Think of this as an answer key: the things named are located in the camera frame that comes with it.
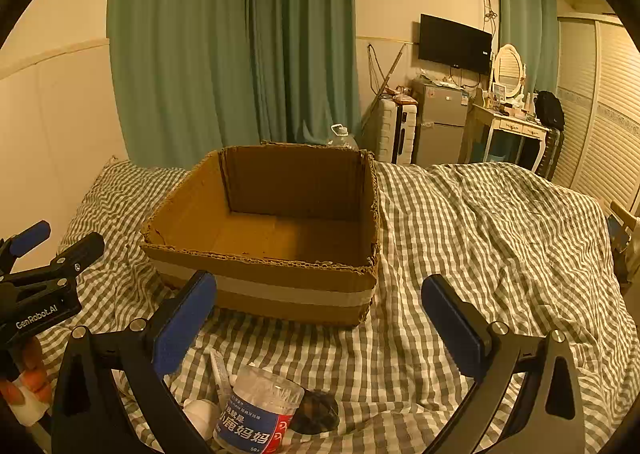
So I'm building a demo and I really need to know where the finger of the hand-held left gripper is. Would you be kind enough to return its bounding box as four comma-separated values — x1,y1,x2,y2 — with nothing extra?
0,232,107,296
0,220,52,280

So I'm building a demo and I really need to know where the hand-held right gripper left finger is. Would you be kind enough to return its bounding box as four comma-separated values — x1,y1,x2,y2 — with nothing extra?
51,270,218,454

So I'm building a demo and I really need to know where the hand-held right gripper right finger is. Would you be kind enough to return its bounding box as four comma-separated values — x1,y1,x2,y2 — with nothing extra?
421,273,586,454

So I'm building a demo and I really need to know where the small white tube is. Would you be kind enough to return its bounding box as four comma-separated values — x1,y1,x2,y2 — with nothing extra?
209,350,232,406

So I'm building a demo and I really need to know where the white round bottle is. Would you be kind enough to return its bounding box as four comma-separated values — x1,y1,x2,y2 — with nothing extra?
182,398,222,441

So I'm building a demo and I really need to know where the clear cotton swab jar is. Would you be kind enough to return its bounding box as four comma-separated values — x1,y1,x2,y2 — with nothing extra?
213,365,306,453

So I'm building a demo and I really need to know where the brown cardboard box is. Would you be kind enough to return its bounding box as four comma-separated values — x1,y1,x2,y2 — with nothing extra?
139,142,382,328

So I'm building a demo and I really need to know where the dark brown hair clip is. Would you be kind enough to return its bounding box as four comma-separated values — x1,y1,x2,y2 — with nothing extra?
289,390,340,435

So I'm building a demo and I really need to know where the person's left hand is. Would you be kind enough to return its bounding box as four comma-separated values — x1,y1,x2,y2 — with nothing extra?
0,337,54,427

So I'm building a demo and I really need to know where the grey checkered blanket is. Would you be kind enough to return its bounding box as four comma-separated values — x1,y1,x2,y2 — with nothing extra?
37,160,632,454

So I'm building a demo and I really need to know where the wooden chair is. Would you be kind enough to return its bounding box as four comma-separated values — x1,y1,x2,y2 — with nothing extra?
606,200,640,257

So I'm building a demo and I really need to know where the grey refrigerator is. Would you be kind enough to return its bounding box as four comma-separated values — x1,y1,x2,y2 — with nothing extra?
412,78,472,167

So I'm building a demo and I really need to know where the white ribbed suitcase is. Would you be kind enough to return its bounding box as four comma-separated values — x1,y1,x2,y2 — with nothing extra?
374,98,419,165

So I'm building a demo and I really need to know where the white dressing table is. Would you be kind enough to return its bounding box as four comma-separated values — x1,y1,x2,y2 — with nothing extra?
469,103,552,174

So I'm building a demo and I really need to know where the clear large water bottle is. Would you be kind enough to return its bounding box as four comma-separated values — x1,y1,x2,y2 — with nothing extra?
329,123,360,151

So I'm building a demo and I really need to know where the black bag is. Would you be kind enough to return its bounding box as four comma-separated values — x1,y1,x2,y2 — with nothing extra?
534,90,566,133

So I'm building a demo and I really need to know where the wide green curtain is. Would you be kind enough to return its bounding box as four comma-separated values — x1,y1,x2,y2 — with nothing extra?
107,0,362,170

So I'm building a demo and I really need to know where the long thin broom stick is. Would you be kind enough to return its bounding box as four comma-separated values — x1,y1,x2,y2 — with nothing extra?
361,44,407,131

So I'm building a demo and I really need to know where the white louvered wardrobe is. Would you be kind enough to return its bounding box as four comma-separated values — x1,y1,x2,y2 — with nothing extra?
554,15,640,217

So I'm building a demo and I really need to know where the white oval vanity mirror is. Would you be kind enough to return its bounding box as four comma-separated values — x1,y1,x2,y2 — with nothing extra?
492,44,528,103

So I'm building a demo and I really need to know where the narrow green curtain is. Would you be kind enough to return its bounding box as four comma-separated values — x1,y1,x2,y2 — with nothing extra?
496,0,560,96

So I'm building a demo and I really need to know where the black wall television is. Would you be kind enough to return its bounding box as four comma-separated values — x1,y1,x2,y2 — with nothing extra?
418,13,494,76

